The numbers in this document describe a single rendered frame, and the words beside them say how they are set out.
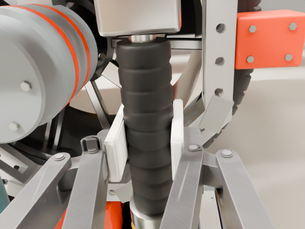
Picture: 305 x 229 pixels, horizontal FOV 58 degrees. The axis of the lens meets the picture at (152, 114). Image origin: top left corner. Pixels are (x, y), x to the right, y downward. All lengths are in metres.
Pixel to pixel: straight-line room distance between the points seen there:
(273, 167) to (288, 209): 0.32
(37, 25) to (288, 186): 1.41
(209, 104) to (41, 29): 0.24
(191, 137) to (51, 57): 0.19
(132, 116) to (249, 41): 0.25
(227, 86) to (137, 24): 0.26
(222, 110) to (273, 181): 1.17
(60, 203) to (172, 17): 0.12
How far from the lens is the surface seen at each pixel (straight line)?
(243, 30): 0.40
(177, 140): 0.16
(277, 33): 0.41
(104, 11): 0.17
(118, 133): 0.18
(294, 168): 1.70
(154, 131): 0.19
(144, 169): 0.20
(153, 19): 0.17
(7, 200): 0.50
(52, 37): 0.32
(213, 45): 0.39
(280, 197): 1.48
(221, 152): 0.16
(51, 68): 0.30
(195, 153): 0.16
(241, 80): 0.50
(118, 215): 0.61
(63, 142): 0.66
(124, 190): 0.51
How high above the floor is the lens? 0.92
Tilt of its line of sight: 24 degrees down
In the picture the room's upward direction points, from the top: 4 degrees counter-clockwise
